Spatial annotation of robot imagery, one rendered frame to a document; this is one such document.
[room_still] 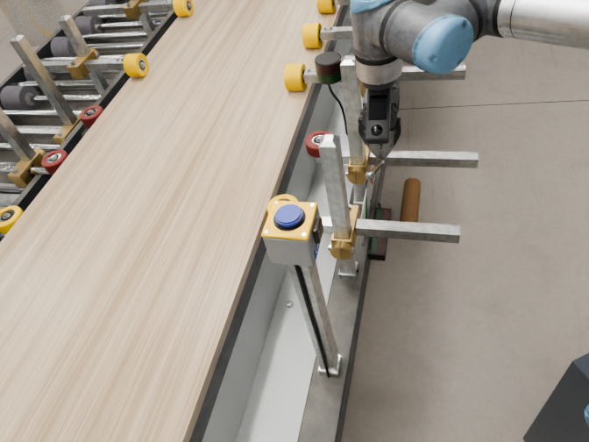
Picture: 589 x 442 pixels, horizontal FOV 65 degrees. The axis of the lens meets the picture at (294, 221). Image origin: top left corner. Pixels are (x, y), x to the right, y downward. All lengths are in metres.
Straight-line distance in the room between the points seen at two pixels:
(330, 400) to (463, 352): 0.92
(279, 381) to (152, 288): 0.39
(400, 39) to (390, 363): 1.32
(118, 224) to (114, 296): 0.23
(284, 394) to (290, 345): 0.13
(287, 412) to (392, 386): 0.74
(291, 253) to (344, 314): 0.51
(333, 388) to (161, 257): 0.50
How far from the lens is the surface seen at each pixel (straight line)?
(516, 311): 2.03
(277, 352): 1.24
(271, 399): 1.19
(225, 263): 1.07
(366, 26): 0.87
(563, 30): 0.82
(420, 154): 1.28
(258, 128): 1.39
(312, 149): 1.27
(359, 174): 1.24
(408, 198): 2.24
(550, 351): 1.98
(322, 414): 1.08
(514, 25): 0.86
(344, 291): 1.20
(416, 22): 0.81
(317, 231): 0.66
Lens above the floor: 1.71
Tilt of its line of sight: 48 degrees down
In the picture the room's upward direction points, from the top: 15 degrees counter-clockwise
